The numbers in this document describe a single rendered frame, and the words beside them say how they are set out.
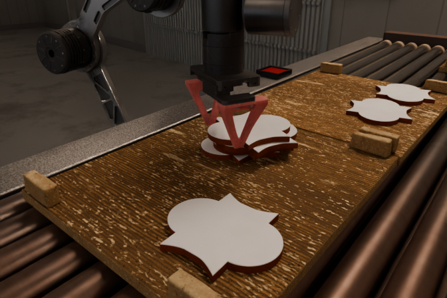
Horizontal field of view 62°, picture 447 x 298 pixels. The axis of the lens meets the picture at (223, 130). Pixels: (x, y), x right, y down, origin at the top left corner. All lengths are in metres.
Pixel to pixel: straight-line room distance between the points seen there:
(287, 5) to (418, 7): 2.97
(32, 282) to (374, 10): 3.35
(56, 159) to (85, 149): 0.05
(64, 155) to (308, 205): 0.41
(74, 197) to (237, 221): 0.21
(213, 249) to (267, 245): 0.05
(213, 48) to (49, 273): 0.32
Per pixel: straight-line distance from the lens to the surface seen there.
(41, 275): 0.44
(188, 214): 0.43
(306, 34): 3.82
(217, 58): 0.50
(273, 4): 0.46
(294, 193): 0.49
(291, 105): 0.80
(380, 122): 0.73
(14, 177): 0.63
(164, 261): 0.39
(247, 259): 0.37
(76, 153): 0.67
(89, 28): 1.72
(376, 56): 1.46
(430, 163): 0.67
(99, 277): 0.41
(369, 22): 3.56
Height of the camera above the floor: 1.20
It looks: 23 degrees down
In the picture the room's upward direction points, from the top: straight up
